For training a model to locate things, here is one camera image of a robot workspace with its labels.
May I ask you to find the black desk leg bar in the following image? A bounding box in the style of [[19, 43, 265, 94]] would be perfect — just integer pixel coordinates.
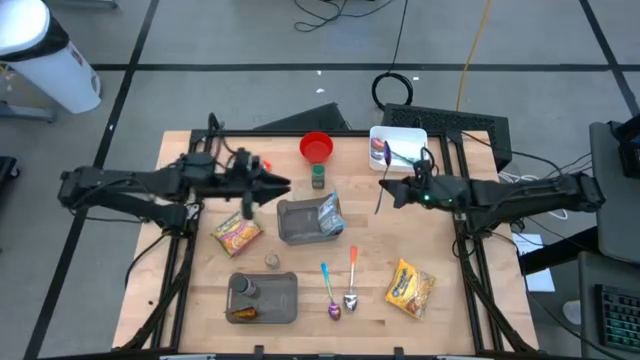
[[518, 225, 601, 277]]

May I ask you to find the green-edged colourful ramen packet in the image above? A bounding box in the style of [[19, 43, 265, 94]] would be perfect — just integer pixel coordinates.
[[211, 207, 265, 258]]

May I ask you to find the white trash can black liner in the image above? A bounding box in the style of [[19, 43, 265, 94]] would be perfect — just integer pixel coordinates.
[[0, 0, 103, 115]]

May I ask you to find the yellow orange chicken ramen packet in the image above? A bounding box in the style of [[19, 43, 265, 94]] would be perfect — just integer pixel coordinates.
[[384, 259, 437, 320]]

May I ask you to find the grey desk with keyboard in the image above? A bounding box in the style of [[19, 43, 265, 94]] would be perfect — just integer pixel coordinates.
[[578, 251, 640, 360]]

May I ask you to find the yellow hanging cable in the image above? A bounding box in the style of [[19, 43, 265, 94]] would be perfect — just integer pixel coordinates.
[[455, 0, 494, 110]]

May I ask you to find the blue white chip bag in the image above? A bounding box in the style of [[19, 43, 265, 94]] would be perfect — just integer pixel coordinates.
[[317, 190, 346, 238]]

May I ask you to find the black desktop device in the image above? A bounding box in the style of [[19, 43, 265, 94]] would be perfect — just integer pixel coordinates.
[[607, 113, 640, 180]]

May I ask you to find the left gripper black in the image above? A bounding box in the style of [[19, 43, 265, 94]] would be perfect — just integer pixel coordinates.
[[219, 149, 292, 221]]

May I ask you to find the purple-labelled spice bottle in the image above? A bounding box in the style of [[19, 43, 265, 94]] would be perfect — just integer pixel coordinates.
[[230, 273, 259, 300]]

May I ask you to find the orange-handled silver spoon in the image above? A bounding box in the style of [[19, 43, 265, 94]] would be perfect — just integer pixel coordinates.
[[343, 245, 359, 314]]

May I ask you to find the black cable with coil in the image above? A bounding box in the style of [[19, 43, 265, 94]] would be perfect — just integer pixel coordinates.
[[370, 0, 415, 111]]

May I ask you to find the red plastic bowl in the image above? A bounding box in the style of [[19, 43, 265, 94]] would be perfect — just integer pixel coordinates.
[[298, 131, 335, 165]]

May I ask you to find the tangled black floor cable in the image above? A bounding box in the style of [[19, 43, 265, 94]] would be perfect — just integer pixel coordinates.
[[293, 0, 401, 33]]

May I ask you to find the teal-handled purple-bowl spoon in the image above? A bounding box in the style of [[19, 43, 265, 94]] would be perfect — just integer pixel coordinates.
[[373, 139, 394, 216]]

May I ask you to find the small grey translucent bin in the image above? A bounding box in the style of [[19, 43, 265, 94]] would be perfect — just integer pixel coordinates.
[[276, 195, 346, 247]]

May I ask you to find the white paper sheet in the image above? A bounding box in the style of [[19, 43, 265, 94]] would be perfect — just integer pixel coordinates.
[[510, 232, 556, 294]]

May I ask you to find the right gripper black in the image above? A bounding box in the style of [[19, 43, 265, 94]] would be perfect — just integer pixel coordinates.
[[378, 174, 441, 210]]

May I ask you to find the rainbow iridescent spoon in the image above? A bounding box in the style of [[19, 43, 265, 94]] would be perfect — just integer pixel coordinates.
[[320, 263, 343, 322]]

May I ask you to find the grey round floor object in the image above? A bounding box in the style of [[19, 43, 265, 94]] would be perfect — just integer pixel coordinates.
[[562, 299, 584, 326]]

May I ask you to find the white plastic bin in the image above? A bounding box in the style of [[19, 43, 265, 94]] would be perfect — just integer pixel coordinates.
[[368, 125, 430, 174]]

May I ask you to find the grey desk surface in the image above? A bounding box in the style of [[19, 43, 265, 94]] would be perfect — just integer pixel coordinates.
[[589, 121, 640, 265]]

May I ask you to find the brown taco seasoning packet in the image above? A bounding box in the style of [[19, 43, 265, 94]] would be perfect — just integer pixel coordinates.
[[230, 305, 260, 322]]

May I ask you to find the large grey translucent bin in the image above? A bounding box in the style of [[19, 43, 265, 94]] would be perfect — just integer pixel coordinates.
[[225, 271, 300, 325]]

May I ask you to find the black angled panel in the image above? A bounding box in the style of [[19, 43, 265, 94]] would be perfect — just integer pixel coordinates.
[[253, 102, 351, 132]]

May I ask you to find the backlit computer keyboard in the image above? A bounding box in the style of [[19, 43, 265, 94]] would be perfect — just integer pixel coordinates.
[[594, 283, 640, 354]]

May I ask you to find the grey metal stand leg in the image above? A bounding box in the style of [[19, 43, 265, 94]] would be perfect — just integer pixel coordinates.
[[43, 0, 120, 10], [0, 99, 57, 125]]

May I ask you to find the green-lidded glass spice jar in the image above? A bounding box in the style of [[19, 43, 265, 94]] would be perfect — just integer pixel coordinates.
[[310, 163, 327, 191]]

